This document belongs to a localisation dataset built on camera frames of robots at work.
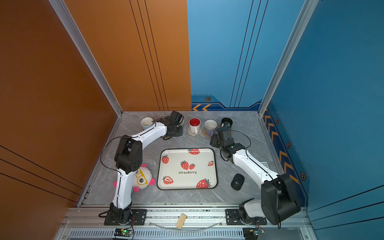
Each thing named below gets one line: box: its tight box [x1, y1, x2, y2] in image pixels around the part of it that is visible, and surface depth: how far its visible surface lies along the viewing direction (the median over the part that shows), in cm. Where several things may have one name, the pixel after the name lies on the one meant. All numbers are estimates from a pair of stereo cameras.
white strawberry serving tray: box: [157, 147, 218, 190], surface depth 91 cm
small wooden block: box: [176, 213, 187, 230], surface depth 74 cm
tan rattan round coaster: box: [202, 127, 212, 138], surface depth 107 cm
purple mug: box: [202, 119, 218, 138], surface depth 104 cm
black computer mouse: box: [231, 173, 245, 191], surface depth 85 cm
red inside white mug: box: [188, 117, 201, 135], surface depth 104 cm
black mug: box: [220, 117, 233, 128], surface depth 105 cm
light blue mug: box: [140, 117, 155, 130], surface depth 102 cm
